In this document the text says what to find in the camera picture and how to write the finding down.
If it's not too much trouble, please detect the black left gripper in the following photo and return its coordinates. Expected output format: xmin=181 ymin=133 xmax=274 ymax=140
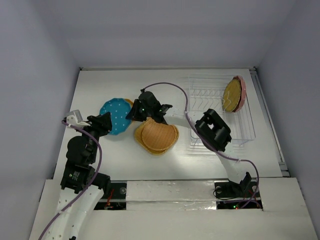
xmin=77 ymin=111 xmax=112 ymax=162

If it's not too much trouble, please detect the blue polka dot plate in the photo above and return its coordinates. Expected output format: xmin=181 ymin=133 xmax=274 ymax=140
xmin=99 ymin=98 xmax=132 ymax=136

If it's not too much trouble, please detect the square woven bamboo tray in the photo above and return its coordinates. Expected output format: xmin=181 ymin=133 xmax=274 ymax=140
xmin=133 ymin=118 xmax=179 ymax=155

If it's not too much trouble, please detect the rounded woven bamboo plate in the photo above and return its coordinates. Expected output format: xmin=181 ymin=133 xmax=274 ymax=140
xmin=141 ymin=118 xmax=179 ymax=151

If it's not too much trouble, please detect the round yellow woven plate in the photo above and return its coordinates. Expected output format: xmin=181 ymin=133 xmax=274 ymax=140
xmin=222 ymin=77 xmax=242 ymax=113

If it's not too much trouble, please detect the pink polka dot plate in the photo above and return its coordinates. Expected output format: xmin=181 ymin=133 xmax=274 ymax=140
xmin=233 ymin=75 xmax=247 ymax=113

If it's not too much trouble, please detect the yellow polka dot plate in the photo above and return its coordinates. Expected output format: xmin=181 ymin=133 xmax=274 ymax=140
xmin=124 ymin=98 xmax=134 ymax=107

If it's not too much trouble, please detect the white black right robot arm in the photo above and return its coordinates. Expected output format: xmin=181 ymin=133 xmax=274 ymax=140
xmin=126 ymin=91 xmax=252 ymax=198

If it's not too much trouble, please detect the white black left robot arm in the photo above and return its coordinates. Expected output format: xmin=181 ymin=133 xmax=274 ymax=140
xmin=39 ymin=110 xmax=112 ymax=240

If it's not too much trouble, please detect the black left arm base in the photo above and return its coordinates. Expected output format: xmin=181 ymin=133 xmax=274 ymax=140
xmin=94 ymin=181 xmax=127 ymax=211

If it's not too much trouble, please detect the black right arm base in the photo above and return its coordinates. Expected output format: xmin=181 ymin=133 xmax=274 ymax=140
xmin=212 ymin=181 xmax=263 ymax=210

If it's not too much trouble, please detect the foil covered front bar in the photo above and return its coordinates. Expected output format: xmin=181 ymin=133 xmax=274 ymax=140
xmin=125 ymin=180 xmax=217 ymax=211

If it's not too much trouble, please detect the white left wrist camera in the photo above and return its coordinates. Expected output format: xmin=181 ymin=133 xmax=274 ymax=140
xmin=64 ymin=109 xmax=90 ymax=129

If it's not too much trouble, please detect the white wire dish rack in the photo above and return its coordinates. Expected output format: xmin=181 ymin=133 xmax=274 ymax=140
xmin=188 ymin=73 xmax=256 ymax=147

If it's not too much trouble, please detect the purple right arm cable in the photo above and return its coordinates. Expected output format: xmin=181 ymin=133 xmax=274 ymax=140
xmin=139 ymin=81 xmax=261 ymax=210

